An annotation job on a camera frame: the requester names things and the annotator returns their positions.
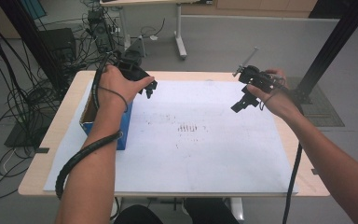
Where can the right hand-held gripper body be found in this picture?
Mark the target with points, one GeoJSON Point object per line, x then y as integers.
{"type": "Point", "coordinates": [254, 76]}

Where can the person's left leg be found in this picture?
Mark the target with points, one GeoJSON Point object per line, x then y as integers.
{"type": "Point", "coordinates": [136, 216]}

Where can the wooden cabinet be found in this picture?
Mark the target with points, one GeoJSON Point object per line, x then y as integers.
{"type": "Point", "coordinates": [245, 6]}

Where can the black equipment box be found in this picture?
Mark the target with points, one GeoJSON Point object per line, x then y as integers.
{"type": "Point", "coordinates": [57, 43]}

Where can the person's right hand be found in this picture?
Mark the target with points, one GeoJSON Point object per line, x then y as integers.
{"type": "Point", "coordinates": [279, 101]}

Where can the person's right leg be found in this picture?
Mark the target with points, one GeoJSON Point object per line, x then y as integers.
{"type": "Point", "coordinates": [209, 213]}

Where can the dark floor plate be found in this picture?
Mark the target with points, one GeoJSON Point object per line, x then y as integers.
{"type": "Point", "coordinates": [24, 137]}

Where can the white table leg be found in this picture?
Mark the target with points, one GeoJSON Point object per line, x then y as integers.
{"type": "Point", "coordinates": [237, 210]}

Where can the person's leg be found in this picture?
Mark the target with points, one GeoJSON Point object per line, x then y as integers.
{"type": "Point", "coordinates": [209, 213]}
{"type": "Point", "coordinates": [136, 216]}

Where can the white table sheet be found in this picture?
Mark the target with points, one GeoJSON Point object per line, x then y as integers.
{"type": "Point", "coordinates": [199, 155]}

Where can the blue cardboard box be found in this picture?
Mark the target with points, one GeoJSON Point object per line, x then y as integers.
{"type": "Point", "coordinates": [125, 124]}

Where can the black tape piece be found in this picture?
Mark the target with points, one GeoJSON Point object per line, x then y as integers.
{"type": "Point", "coordinates": [314, 171]}
{"type": "Point", "coordinates": [42, 150]}

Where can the black metal frame post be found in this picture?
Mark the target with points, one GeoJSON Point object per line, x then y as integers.
{"type": "Point", "coordinates": [332, 43]}
{"type": "Point", "coordinates": [34, 43]}

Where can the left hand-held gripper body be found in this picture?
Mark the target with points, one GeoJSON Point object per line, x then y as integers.
{"type": "Point", "coordinates": [130, 67]}

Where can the person's left hand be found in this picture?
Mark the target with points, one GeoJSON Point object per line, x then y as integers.
{"type": "Point", "coordinates": [115, 87]}

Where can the teal panel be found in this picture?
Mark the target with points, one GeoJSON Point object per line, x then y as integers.
{"type": "Point", "coordinates": [34, 7]}

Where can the desk with white legs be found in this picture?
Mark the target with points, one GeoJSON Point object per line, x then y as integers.
{"type": "Point", "coordinates": [179, 31]}

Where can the black computer tower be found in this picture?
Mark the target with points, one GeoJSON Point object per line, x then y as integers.
{"type": "Point", "coordinates": [101, 31]}

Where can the dark grid floor mat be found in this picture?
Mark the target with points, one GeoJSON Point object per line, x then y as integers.
{"type": "Point", "coordinates": [323, 115]}

